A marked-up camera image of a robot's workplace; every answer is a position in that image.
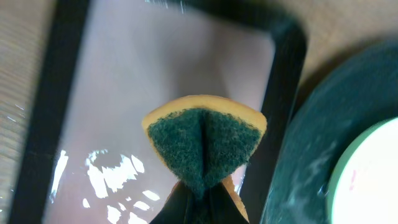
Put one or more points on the mint green plate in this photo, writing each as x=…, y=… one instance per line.
x=363, y=185

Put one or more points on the yellow green scrub sponge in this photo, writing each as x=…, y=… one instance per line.
x=202, y=140

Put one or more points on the round black serving tray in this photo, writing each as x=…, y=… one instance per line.
x=359, y=93

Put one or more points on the black rectangular water tray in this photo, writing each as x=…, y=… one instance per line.
x=86, y=158

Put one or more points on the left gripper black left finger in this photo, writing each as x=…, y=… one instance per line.
x=178, y=208

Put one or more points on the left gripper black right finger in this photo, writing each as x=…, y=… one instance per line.
x=219, y=207

